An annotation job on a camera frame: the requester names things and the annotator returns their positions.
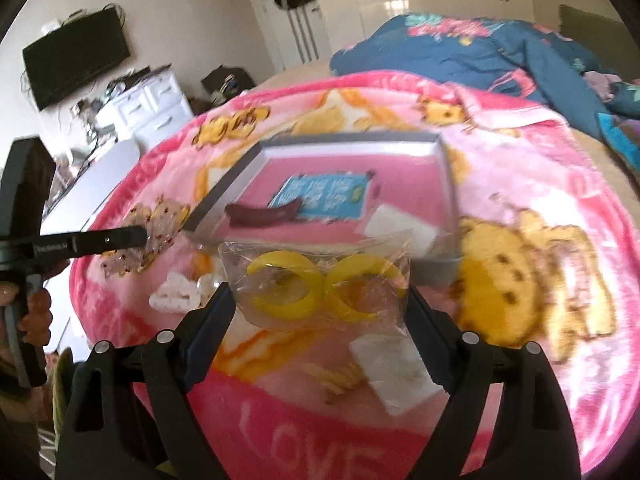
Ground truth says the clear bag of yellow hoops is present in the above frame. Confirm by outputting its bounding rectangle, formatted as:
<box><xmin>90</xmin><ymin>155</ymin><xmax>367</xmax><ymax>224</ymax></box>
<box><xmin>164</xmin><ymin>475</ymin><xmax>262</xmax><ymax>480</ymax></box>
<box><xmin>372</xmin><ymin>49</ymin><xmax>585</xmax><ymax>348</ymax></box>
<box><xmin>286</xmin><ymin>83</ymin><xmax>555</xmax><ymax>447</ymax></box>
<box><xmin>220</xmin><ymin>240</ymin><xmax>416</xmax><ymax>333</ymax></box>

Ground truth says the white hair claw clip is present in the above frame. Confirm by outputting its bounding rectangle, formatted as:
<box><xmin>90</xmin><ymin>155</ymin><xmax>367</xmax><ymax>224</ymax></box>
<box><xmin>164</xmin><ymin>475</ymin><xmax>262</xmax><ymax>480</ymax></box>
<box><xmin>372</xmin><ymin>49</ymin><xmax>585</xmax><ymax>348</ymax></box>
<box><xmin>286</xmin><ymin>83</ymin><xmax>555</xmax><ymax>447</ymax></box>
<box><xmin>149</xmin><ymin>270</ymin><xmax>221</xmax><ymax>313</ymax></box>

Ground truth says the green headboard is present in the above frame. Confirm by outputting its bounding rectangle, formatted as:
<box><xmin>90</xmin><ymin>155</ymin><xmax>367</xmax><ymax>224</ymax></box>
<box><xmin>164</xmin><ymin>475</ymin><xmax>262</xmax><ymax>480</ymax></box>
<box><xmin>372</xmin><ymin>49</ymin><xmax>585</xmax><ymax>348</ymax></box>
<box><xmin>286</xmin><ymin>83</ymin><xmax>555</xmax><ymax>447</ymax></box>
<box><xmin>557</xmin><ymin>4</ymin><xmax>633</xmax><ymax>81</ymax></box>

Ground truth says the black bag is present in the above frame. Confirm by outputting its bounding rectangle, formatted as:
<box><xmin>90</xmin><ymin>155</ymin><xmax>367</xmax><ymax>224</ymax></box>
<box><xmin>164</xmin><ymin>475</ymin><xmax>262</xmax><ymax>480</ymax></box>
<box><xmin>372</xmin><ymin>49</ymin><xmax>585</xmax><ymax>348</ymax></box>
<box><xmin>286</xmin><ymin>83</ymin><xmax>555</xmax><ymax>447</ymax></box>
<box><xmin>200</xmin><ymin>65</ymin><xmax>251</xmax><ymax>108</ymax></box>

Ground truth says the pink printed blanket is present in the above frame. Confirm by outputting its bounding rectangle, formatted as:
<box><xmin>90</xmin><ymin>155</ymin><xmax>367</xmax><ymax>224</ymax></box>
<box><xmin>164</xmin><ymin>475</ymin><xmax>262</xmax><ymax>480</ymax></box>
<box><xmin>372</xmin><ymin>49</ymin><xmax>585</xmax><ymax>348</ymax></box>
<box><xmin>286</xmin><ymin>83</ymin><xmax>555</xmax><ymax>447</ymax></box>
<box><xmin>67</xmin><ymin>70</ymin><xmax>640</xmax><ymax>480</ymax></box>

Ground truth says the white door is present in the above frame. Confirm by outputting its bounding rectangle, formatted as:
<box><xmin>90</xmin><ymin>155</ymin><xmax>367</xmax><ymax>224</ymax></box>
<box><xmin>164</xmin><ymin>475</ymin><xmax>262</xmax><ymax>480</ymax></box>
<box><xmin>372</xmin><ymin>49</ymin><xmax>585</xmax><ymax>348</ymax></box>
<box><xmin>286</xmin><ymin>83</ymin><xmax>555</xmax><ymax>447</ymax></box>
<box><xmin>240</xmin><ymin>0</ymin><xmax>361</xmax><ymax>73</ymax></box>

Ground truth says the white drawer chest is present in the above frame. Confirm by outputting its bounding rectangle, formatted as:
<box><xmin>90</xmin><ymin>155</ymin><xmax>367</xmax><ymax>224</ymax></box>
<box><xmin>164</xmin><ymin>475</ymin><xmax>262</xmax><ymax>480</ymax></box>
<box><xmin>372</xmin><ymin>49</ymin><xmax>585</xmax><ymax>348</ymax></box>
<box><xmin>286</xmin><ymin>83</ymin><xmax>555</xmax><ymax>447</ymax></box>
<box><xmin>95</xmin><ymin>67</ymin><xmax>196</xmax><ymax>151</ymax></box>

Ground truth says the white bed footboard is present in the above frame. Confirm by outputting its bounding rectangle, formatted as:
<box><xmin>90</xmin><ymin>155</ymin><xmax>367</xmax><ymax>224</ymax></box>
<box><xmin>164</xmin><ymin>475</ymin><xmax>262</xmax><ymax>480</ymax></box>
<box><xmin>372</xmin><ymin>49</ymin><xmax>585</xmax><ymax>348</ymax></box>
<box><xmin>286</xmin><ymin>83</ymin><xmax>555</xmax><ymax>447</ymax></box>
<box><xmin>42</xmin><ymin>137</ymin><xmax>143</xmax><ymax>233</ymax></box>

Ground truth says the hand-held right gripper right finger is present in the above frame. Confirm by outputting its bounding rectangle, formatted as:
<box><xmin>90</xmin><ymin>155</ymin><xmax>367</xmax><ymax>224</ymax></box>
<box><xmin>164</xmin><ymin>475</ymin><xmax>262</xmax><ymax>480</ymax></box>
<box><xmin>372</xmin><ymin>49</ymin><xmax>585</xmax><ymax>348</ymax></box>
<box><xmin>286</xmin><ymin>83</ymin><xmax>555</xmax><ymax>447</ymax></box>
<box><xmin>407</xmin><ymin>287</ymin><xmax>583</xmax><ymax>480</ymax></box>

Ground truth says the clear beaded hair accessory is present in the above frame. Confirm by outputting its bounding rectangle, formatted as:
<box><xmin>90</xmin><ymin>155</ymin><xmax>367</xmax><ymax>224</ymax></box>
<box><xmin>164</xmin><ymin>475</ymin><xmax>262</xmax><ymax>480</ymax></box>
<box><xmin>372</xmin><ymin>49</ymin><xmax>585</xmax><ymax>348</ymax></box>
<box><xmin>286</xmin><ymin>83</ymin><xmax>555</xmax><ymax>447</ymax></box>
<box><xmin>100</xmin><ymin>195</ymin><xmax>193</xmax><ymax>276</ymax></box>

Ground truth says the purple cloth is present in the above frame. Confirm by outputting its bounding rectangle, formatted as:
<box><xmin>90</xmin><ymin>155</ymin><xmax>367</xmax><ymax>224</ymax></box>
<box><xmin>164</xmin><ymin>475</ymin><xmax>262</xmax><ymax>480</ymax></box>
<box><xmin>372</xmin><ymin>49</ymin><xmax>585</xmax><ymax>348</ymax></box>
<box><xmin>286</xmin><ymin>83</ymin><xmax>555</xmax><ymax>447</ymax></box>
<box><xmin>582</xmin><ymin>70</ymin><xmax>626</xmax><ymax>103</ymax></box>

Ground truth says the white paper packet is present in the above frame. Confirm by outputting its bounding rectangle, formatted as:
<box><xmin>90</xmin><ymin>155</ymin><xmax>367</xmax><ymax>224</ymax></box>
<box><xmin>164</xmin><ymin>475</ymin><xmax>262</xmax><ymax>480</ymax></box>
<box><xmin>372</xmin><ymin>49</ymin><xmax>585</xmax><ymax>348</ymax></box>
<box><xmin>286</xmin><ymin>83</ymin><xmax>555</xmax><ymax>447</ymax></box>
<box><xmin>350</xmin><ymin>332</ymin><xmax>436</xmax><ymax>416</ymax></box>
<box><xmin>362</xmin><ymin>203</ymin><xmax>441</xmax><ymax>256</ymax></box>

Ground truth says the grey jewelry box tray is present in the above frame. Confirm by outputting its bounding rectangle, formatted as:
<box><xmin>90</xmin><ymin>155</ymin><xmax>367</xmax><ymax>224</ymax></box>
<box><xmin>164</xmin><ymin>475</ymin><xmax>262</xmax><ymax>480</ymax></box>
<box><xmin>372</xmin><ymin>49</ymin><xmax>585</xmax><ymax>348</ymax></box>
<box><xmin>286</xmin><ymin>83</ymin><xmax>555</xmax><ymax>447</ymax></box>
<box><xmin>187</xmin><ymin>130</ymin><xmax>463</xmax><ymax>286</ymax></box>

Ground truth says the dark red hair clip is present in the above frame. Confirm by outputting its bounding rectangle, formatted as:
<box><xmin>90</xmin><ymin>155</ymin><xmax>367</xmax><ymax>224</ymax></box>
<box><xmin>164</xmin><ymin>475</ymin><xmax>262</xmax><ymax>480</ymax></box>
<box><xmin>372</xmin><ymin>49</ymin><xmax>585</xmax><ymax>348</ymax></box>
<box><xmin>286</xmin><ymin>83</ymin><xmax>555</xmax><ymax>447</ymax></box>
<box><xmin>225</xmin><ymin>197</ymin><xmax>306</xmax><ymax>228</ymax></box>

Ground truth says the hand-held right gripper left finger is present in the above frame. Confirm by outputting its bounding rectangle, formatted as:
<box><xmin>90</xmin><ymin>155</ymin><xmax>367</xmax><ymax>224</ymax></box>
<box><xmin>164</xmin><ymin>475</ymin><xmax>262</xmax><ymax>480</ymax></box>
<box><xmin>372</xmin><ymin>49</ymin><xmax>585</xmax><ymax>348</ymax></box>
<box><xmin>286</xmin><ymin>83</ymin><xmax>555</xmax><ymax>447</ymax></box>
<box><xmin>55</xmin><ymin>282</ymin><xmax>236</xmax><ymax>480</ymax></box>

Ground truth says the black television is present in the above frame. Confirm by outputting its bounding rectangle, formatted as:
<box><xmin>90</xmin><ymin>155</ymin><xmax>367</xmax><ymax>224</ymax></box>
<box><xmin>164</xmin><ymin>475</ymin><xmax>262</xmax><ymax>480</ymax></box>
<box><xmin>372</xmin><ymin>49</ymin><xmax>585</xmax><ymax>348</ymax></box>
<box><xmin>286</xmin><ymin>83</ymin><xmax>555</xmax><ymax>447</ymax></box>
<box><xmin>21</xmin><ymin>7</ymin><xmax>132</xmax><ymax>111</ymax></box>

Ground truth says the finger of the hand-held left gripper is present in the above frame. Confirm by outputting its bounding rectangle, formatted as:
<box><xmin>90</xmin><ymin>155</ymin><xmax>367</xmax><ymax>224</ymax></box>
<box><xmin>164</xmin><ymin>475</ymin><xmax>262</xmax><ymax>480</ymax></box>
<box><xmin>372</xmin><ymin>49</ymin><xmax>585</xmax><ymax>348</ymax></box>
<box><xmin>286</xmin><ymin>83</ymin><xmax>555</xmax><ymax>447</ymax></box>
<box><xmin>70</xmin><ymin>225</ymin><xmax>148</xmax><ymax>260</ymax></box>

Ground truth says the blue printed card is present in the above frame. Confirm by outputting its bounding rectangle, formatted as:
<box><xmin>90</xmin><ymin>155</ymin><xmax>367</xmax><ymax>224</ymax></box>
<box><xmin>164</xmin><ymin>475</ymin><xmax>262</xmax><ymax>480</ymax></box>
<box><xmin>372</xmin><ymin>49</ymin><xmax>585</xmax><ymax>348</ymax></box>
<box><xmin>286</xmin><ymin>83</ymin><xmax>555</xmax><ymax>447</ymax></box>
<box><xmin>267</xmin><ymin>172</ymin><xmax>376</xmax><ymax>221</ymax></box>

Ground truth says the person's left hand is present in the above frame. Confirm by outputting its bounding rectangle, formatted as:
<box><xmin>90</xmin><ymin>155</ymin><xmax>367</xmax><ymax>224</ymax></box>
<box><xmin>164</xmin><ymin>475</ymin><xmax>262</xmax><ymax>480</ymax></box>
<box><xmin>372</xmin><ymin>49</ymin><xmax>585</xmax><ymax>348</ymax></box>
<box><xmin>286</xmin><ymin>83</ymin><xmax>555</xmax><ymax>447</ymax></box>
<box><xmin>0</xmin><ymin>280</ymin><xmax>54</xmax><ymax>348</ymax></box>

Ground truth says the blue floral quilt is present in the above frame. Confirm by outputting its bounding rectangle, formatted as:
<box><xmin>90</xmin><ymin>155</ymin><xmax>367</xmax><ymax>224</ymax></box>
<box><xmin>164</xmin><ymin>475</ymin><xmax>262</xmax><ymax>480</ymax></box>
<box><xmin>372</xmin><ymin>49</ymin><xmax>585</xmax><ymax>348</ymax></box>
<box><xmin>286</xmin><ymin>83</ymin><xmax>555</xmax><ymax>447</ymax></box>
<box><xmin>329</xmin><ymin>12</ymin><xmax>640</xmax><ymax>171</ymax></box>

